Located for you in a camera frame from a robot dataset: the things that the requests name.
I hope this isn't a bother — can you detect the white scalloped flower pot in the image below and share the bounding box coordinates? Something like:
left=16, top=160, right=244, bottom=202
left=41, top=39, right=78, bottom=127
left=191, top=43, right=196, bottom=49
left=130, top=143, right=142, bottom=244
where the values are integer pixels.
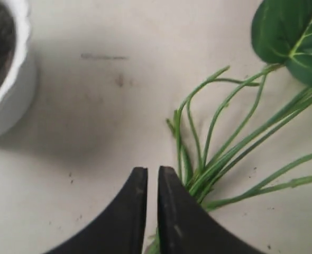
left=0, top=1, right=37, bottom=136

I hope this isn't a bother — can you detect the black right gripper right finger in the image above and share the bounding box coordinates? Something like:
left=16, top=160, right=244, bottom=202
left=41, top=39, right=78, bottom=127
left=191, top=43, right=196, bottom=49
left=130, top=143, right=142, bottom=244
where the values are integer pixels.
left=158, top=166, right=259, bottom=254

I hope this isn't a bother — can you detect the artificial red flower stem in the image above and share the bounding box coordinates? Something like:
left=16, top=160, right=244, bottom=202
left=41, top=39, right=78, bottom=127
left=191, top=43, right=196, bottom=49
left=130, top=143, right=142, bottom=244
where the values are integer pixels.
left=145, top=0, right=312, bottom=254

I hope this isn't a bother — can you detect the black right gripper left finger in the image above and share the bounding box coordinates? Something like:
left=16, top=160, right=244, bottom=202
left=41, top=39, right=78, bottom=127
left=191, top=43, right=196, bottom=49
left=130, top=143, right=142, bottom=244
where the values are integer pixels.
left=47, top=167, right=148, bottom=254

